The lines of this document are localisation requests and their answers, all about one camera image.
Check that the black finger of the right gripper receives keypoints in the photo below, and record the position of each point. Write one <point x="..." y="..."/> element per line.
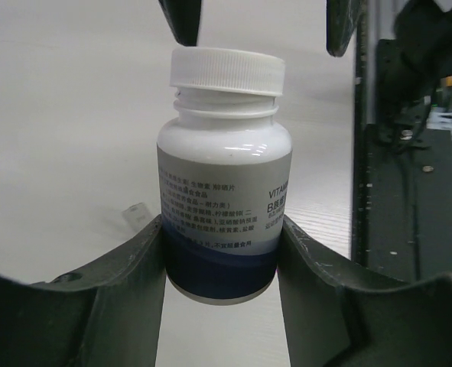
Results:
<point x="342" y="18"/>
<point x="183" y="18"/>

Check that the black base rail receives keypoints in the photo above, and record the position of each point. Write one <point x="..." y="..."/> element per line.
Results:
<point x="402" y="202"/>

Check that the white pill bottle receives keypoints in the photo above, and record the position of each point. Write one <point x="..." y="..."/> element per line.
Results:
<point x="224" y="165"/>

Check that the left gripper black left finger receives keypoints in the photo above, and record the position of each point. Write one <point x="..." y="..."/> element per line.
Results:
<point x="105" y="313"/>

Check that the white bottle cap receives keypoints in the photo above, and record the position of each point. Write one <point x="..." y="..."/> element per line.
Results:
<point x="225" y="70"/>

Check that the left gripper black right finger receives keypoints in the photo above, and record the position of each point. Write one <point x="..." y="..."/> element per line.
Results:
<point x="338" y="313"/>

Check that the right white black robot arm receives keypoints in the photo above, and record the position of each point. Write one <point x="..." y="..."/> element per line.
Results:
<point x="410" y="66"/>

